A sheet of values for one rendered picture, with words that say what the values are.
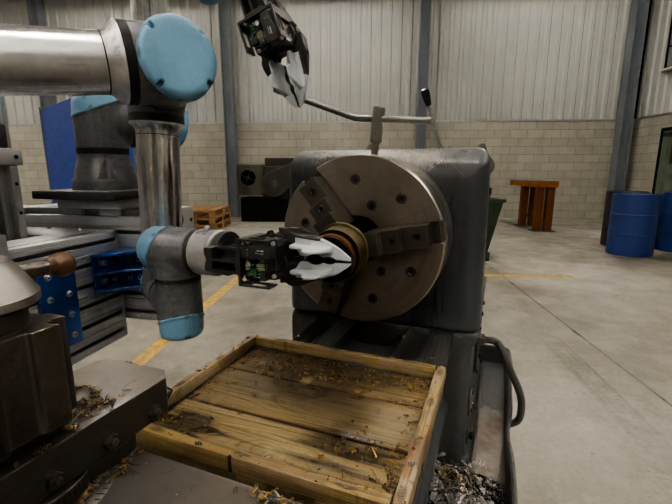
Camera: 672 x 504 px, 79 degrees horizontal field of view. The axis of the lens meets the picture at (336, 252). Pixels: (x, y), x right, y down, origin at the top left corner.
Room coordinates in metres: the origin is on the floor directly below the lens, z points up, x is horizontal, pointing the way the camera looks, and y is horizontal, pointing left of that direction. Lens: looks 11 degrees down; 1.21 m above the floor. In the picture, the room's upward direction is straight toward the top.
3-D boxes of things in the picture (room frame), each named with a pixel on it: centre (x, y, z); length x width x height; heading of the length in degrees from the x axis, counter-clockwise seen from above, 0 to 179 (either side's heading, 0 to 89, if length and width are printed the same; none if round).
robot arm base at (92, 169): (1.04, 0.58, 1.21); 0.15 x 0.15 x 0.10
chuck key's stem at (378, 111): (0.78, -0.07, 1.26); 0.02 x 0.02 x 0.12
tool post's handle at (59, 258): (0.30, 0.22, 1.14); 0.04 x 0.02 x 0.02; 158
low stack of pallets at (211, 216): (8.62, 2.80, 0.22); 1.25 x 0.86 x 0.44; 179
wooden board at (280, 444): (0.52, 0.05, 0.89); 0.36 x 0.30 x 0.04; 68
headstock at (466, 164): (1.17, -0.19, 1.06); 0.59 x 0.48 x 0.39; 158
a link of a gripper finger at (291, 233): (0.61, 0.06, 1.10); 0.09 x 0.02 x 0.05; 68
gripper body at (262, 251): (0.61, 0.13, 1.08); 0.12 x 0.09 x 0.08; 68
